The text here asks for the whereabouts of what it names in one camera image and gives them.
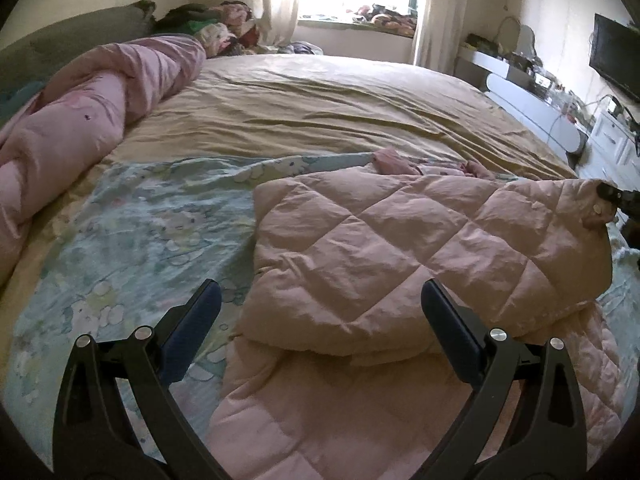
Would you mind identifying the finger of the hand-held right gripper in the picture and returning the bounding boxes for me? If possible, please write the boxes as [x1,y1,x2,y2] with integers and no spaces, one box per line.
[596,181,626,211]

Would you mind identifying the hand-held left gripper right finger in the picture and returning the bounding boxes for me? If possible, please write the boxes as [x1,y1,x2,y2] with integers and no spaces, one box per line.
[420,280,588,480]

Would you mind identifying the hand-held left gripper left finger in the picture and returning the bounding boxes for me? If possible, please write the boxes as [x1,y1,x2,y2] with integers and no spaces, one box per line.
[52,280,223,480]

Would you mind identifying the pink quilted coat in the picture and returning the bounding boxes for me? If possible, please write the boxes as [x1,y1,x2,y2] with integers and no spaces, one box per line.
[205,147,628,480]

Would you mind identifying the heap of clothes on windowsill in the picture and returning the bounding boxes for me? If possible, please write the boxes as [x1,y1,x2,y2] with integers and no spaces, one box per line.
[345,4,418,36]

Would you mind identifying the small heap of floor clothes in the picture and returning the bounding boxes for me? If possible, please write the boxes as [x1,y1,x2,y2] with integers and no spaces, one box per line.
[277,42,323,56]

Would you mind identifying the pile of mixed clothes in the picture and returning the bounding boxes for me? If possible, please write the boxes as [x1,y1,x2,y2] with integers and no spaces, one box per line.
[152,1,261,56]

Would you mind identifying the white chest of drawers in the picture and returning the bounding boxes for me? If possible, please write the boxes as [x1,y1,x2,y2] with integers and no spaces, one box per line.
[582,110,640,181]

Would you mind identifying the clutter of small toiletries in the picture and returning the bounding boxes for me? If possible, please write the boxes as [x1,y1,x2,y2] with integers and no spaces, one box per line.
[530,67,586,121]

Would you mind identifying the pale blue cartoon printed blanket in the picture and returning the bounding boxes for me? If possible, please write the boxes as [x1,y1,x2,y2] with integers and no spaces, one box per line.
[10,152,640,461]

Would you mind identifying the white dressing table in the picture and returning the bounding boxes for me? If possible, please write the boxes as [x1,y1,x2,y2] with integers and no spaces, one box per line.
[457,42,591,153]

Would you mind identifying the white framed vanity mirror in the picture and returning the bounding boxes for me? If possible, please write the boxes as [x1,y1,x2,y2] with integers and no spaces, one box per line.
[497,16,536,56]

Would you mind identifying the pink rolled duvet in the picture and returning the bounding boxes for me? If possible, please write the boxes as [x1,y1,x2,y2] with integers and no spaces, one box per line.
[0,35,207,286]

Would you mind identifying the cream curtain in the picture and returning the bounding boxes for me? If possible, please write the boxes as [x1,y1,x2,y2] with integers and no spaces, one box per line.
[412,0,463,68]
[247,0,301,51]

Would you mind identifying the large bed with beige sheet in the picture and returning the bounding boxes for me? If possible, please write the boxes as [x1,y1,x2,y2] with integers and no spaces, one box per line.
[0,50,640,480]

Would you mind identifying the grey padded headboard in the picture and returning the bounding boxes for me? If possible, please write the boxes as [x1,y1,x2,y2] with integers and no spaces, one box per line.
[0,0,156,96]

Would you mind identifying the black wall television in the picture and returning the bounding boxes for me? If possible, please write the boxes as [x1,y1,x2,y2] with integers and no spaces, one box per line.
[589,12,640,103]

